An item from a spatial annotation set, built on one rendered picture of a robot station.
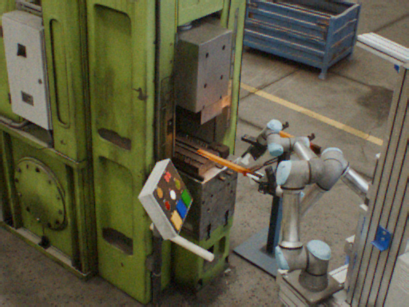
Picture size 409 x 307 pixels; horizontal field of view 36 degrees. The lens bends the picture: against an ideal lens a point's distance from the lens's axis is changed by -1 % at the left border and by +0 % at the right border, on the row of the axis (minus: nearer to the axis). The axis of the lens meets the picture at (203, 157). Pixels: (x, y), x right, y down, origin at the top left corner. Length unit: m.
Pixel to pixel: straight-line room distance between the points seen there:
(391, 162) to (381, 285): 0.64
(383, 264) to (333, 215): 2.14
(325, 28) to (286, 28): 0.49
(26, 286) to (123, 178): 1.09
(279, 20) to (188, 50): 4.16
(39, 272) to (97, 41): 1.77
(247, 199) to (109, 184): 1.57
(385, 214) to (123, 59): 1.57
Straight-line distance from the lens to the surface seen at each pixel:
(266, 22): 7.60
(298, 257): 3.13
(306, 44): 7.41
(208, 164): 3.83
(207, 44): 3.41
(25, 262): 4.65
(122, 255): 4.14
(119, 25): 3.43
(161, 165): 3.38
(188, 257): 4.17
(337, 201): 5.34
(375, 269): 3.14
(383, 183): 2.90
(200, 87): 3.48
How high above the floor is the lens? 3.03
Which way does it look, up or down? 32 degrees down
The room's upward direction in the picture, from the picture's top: 3 degrees clockwise
